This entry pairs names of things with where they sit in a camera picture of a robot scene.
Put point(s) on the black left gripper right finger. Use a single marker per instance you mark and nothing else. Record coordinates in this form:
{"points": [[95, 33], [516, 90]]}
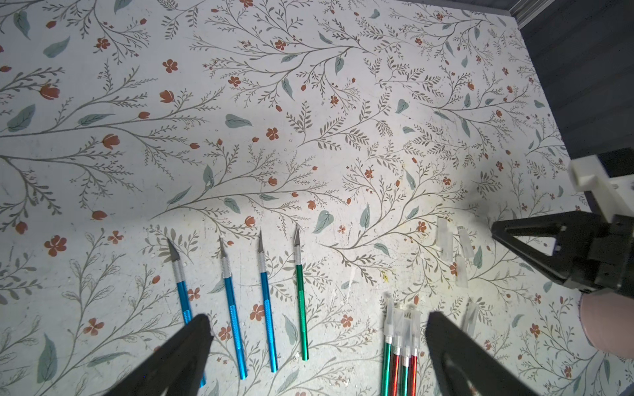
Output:
{"points": [[459, 363]]}

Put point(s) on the blue carving knife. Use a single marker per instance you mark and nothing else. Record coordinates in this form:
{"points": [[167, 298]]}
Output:
{"points": [[269, 323], [233, 313], [184, 302]]}

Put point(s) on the clear plastic knife cap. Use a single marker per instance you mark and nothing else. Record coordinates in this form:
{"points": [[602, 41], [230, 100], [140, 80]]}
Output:
{"points": [[445, 240]]}

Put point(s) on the green carving knife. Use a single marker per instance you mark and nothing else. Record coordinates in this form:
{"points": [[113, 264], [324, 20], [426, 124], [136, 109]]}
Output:
{"points": [[388, 333], [304, 341], [404, 357]]}

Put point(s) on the pink round object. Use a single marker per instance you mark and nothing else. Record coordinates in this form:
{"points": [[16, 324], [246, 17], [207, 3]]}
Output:
{"points": [[607, 320]]}

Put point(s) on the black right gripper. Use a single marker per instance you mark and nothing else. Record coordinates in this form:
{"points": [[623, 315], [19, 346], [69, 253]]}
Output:
{"points": [[588, 254]]}

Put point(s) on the red carving knife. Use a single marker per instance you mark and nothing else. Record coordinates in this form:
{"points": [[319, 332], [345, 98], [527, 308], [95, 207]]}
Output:
{"points": [[415, 327], [397, 344]]}

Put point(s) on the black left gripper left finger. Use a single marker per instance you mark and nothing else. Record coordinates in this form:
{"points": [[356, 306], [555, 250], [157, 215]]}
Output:
{"points": [[176, 368]]}

